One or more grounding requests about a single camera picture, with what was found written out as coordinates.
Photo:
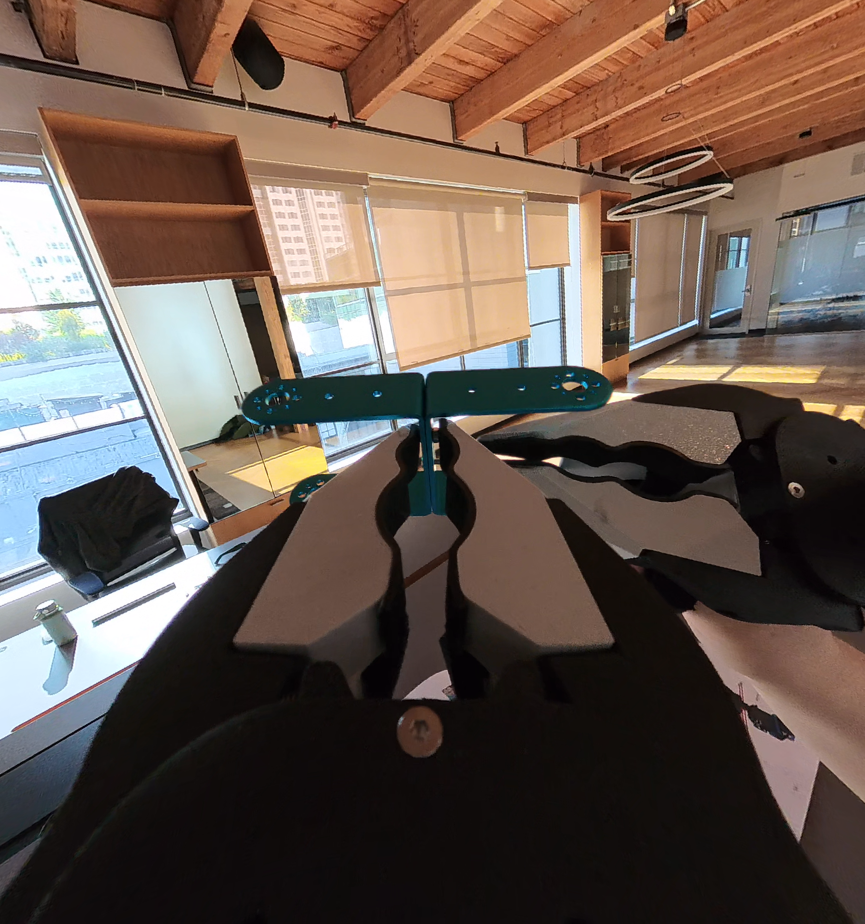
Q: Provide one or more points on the medium beige roller blind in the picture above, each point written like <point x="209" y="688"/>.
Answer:
<point x="317" y="231"/>

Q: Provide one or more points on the black jacket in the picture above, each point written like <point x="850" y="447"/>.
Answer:
<point x="107" y="512"/>

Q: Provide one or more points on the white wall cabinet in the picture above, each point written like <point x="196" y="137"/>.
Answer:
<point x="179" y="361"/>

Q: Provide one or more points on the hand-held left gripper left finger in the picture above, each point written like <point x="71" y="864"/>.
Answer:
<point x="309" y="577"/>

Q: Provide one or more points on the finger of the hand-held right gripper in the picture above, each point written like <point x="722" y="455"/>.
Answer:
<point x="656" y="429"/>
<point x="678" y="530"/>

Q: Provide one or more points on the black ceiling speaker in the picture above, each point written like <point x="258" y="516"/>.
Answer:
<point x="259" y="54"/>

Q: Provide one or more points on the person's right forearm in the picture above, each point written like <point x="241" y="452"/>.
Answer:
<point x="800" y="693"/>

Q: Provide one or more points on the dark green backpack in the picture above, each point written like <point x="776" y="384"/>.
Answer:
<point x="237" y="429"/>

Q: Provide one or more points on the dark grey desk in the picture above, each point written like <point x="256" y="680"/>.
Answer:
<point x="851" y="852"/>

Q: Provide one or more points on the black ceiling pipe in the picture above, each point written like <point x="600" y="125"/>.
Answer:
<point x="295" y="115"/>

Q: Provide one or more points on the black flat bar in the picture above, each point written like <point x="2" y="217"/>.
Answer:
<point x="135" y="603"/>

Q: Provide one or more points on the printed instruction sheet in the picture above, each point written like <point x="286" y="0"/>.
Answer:
<point x="779" y="779"/>

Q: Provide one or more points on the long beige roller blind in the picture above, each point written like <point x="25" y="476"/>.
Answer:
<point x="447" y="274"/>

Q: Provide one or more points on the white side desk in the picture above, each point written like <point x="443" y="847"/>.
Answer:
<point x="114" y="650"/>

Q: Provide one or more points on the glass door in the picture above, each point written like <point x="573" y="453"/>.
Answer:
<point x="732" y="278"/>

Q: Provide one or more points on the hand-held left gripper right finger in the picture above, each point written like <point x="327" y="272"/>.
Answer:
<point x="526" y="577"/>

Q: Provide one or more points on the short beige roller blind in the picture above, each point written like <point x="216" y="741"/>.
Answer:
<point x="548" y="231"/>

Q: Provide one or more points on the narrow wooden wall shelf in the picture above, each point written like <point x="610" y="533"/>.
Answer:
<point x="595" y="289"/>

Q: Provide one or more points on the black ceiling spotlight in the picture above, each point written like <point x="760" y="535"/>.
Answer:
<point x="675" y="21"/>

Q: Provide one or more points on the wide wooden wall shelf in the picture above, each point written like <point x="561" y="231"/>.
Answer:
<point x="158" y="202"/>

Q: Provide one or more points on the black office chair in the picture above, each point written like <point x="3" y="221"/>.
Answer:
<point x="151" y="556"/>

